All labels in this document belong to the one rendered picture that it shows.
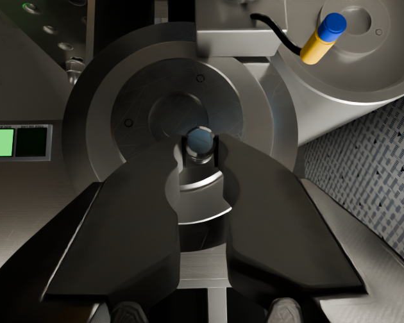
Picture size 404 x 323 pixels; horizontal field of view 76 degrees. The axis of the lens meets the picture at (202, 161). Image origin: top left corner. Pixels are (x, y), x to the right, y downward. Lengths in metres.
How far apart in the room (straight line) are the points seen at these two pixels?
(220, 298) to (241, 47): 0.44
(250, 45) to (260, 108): 0.04
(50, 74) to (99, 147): 1.86
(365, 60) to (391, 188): 0.11
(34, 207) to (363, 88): 0.53
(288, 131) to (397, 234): 0.14
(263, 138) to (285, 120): 0.02
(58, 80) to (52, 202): 1.50
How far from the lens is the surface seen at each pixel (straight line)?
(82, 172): 0.17
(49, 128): 0.57
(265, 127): 0.16
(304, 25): 0.22
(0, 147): 0.61
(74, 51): 0.55
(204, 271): 0.51
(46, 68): 2.05
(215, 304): 0.53
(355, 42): 0.22
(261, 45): 0.17
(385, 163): 0.28
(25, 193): 0.58
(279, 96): 0.18
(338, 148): 0.35
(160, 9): 0.64
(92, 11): 0.22
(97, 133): 0.17
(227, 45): 0.17
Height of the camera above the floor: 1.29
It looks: 8 degrees down
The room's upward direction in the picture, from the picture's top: 179 degrees clockwise
